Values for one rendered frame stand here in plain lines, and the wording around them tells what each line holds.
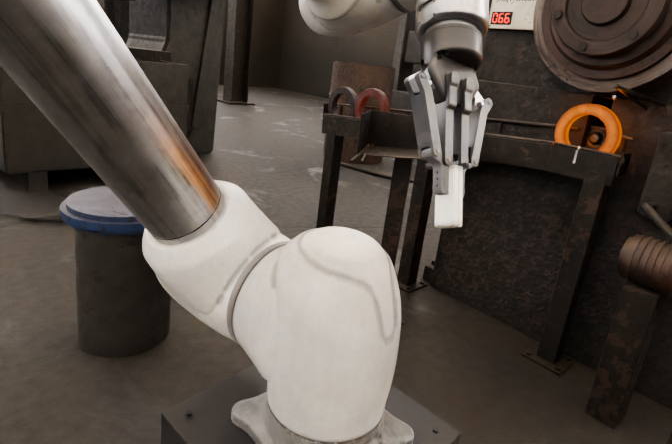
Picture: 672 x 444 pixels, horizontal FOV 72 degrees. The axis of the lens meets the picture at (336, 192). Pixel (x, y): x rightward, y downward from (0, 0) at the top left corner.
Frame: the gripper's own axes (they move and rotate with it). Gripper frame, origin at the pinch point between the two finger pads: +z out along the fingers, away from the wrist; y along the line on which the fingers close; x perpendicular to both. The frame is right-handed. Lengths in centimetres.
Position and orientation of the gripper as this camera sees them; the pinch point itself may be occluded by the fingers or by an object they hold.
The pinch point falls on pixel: (448, 196)
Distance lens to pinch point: 55.4
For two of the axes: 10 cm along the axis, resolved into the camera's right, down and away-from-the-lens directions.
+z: -0.6, 9.8, -2.0
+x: 5.5, -1.3, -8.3
